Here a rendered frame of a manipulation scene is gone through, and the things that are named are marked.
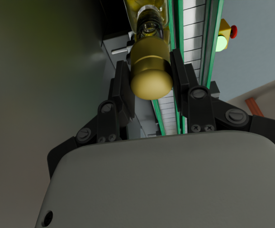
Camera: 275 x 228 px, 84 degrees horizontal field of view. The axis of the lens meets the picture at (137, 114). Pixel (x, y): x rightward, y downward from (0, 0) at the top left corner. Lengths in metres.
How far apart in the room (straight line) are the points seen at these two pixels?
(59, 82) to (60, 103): 0.03
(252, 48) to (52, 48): 0.93
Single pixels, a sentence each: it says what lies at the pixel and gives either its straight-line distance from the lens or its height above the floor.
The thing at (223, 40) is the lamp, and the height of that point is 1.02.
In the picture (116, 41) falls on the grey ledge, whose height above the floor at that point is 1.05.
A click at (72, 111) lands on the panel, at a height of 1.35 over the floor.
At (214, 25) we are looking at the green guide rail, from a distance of 0.41.
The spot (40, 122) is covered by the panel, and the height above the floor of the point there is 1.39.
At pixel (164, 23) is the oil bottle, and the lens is 0.24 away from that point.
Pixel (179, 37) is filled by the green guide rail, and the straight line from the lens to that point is 0.39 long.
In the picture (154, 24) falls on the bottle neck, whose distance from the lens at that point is 0.18.
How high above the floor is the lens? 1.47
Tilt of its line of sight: 36 degrees down
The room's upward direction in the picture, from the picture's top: 179 degrees counter-clockwise
